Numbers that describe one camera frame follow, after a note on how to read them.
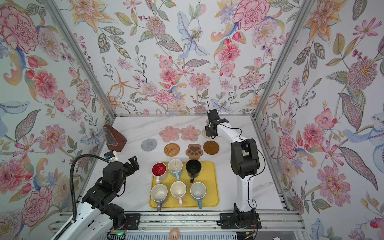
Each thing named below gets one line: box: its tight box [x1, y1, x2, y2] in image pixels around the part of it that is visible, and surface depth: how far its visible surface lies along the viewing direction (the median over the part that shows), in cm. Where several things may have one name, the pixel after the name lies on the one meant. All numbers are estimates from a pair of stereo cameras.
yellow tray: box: [149, 161, 220, 208], surface depth 86 cm
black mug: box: [185, 159, 202, 184], surface depth 86 cm
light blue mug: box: [167, 158, 183, 181], surface depth 86 cm
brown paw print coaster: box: [185, 143, 204, 160], surface depth 103 cm
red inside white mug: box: [151, 162, 167, 184], surface depth 86 cm
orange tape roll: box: [169, 228, 180, 240], surface depth 72 cm
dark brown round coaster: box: [203, 140, 220, 155], surface depth 103 cm
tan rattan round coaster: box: [164, 143, 180, 157], surface depth 103 cm
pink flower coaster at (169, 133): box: [159, 125, 180, 143], surface depth 112 cm
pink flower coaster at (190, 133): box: [180, 125, 201, 142], surface depth 112 cm
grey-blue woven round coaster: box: [141, 138, 158, 152], surface depth 106 cm
